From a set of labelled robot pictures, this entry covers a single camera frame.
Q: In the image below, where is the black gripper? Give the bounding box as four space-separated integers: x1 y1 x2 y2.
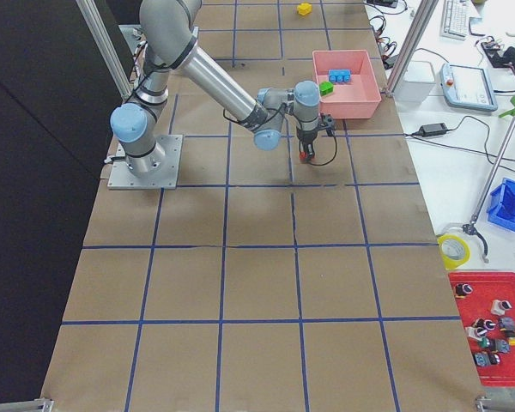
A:
296 126 318 164

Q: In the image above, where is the red toy block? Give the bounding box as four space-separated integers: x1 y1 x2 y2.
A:
299 151 315 165

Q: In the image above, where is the green toy block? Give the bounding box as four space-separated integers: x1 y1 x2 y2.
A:
318 81 334 96

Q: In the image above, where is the blue toy block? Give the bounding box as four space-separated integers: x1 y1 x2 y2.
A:
328 70 352 84

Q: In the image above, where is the yellow toy block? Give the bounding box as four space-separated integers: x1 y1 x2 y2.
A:
296 2 312 16

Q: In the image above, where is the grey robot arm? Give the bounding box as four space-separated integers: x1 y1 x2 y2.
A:
110 1 323 174

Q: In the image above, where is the black power adapter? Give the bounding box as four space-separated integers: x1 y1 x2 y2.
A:
417 123 449 137

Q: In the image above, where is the white square device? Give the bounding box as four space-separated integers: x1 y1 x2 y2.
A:
395 61 435 103

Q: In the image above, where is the teach pendant tablet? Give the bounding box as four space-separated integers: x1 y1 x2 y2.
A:
439 64 498 112

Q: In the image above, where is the long metal grabber tool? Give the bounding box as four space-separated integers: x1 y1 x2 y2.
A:
462 108 515 264

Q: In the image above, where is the yellow tape roll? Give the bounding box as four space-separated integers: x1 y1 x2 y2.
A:
438 233 470 270

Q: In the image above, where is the white keyboard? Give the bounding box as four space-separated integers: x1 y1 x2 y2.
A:
439 0 470 40

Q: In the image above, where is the blue plastic bin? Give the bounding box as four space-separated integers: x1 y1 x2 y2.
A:
487 178 515 233

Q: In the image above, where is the red parts tray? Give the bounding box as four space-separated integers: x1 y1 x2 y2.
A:
449 271 515 386

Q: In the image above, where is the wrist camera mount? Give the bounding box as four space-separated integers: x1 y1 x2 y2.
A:
318 113 336 137

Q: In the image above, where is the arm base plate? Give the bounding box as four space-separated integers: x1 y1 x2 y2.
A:
107 134 184 190

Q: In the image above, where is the aluminium frame post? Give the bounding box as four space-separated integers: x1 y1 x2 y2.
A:
385 0 438 97

